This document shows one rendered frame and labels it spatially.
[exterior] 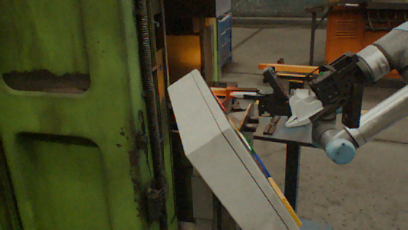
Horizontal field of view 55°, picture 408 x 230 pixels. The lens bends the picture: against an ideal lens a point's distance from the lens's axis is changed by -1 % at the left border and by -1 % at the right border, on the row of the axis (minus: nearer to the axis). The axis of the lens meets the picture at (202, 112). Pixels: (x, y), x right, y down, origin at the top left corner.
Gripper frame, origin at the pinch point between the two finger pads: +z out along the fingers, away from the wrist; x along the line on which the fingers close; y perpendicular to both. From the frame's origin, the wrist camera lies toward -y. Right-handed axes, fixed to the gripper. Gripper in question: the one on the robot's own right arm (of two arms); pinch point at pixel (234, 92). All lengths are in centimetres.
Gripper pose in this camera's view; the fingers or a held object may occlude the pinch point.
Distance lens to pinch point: 134.3
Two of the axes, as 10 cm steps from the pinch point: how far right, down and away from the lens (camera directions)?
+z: -9.6, -0.5, 2.7
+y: 0.5, 9.3, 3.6
